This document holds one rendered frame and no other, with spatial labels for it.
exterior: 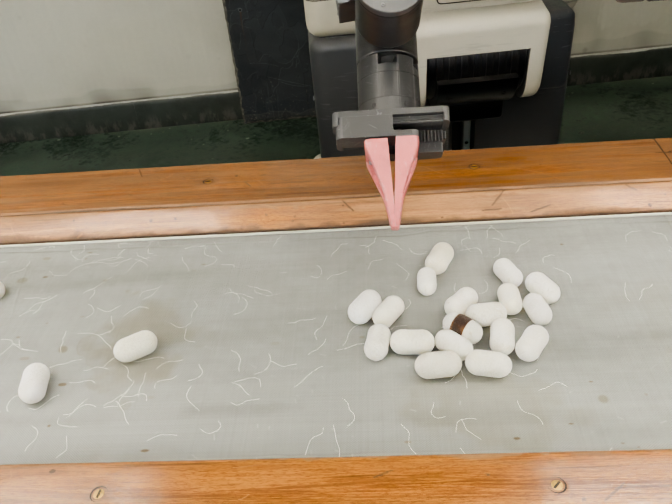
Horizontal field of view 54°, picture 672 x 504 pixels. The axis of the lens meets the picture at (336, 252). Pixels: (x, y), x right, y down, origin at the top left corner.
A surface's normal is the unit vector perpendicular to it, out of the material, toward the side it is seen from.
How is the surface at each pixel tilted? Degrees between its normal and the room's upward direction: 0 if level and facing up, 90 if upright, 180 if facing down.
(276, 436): 0
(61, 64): 90
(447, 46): 98
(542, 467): 0
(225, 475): 0
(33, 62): 90
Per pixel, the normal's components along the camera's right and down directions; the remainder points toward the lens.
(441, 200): -0.08, -0.13
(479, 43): 0.07, 0.71
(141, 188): -0.08, -0.79
